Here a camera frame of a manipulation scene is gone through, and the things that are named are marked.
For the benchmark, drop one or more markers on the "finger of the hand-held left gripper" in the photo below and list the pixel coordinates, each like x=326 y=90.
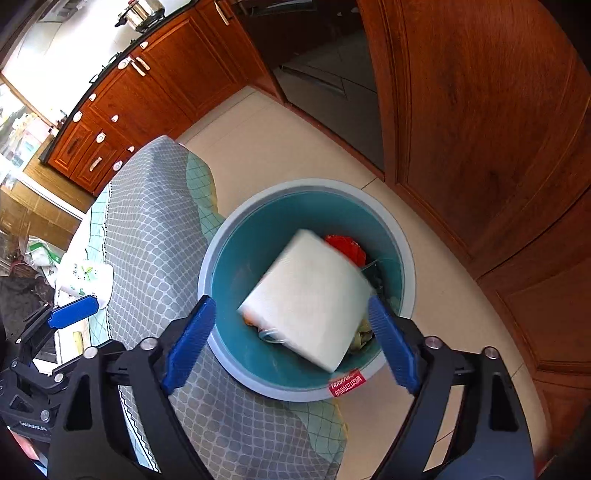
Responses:
x=74 y=312
x=64 y=371

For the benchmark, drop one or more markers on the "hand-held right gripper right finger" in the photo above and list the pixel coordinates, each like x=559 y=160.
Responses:
x=395 y=346

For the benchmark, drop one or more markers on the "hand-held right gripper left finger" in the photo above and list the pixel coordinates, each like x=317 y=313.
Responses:
x=189 y=346

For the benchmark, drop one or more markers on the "pale yellow wrapper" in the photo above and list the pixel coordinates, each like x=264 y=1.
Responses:
x=362 y=337

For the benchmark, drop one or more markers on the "grey bin with teal liner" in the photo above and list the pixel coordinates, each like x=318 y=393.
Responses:
x=231 y=258

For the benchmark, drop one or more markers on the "red yellow snack wrapper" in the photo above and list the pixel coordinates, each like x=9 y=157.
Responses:
x=341 y=244

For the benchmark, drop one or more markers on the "small yellow scrap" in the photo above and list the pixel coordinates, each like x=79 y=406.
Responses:
x=77 y=344

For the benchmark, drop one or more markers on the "white green tissue packet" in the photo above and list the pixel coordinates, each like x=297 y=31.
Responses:
x=83 y=277

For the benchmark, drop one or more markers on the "white green plastic bag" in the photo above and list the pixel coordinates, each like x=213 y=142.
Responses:
x=44 y=251

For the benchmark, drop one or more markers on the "grey green quilted tablecloth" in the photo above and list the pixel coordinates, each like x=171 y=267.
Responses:
x=152 y=221

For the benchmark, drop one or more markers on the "wooden cabinet with panel door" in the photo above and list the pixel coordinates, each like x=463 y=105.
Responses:
x=485 y=138

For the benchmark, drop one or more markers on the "wooden cabinet with drawers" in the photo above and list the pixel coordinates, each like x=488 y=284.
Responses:
x=175 y=74

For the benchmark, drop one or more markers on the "built-in black oven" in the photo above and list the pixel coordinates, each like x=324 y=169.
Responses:
x=323 y=69

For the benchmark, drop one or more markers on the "steel cooking pot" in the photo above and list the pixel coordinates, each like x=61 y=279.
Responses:
x=143 y=14

